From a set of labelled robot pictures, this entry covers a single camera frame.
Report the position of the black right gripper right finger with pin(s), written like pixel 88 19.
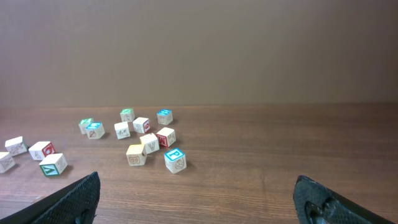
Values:
pixel 315 203

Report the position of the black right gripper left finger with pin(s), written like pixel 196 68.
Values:
pixel 75 203

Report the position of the red G wooden block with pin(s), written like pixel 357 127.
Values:
pixel 41 149

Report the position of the yellow top wooden block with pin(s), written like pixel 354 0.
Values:
pixel 136 155

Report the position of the plain A wooden block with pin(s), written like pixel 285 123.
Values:
pixel 150 142

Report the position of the red M wooden block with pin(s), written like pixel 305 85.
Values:
pixel 166 137

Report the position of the green V wooden block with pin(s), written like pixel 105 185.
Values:
pixel 53 164

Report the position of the blue top left block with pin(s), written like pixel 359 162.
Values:
pixel 95 130

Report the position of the green top left block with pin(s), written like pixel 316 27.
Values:
pixel 84 123

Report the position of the plain wooden block left edge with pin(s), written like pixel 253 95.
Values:
pixel 6 162

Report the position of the plain wooden block far left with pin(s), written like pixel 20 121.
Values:
pixel 16 146

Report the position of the plain animal wooden block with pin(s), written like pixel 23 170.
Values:
pixel 122 130

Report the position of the red side 2 block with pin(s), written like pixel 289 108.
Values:
pixel 141 125

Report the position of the green top far block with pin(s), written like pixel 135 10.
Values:
pixel 127 115

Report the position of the blue P wooden block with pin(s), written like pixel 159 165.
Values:
pixel 175 160

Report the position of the blue top far block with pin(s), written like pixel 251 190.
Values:
pixel 165 116

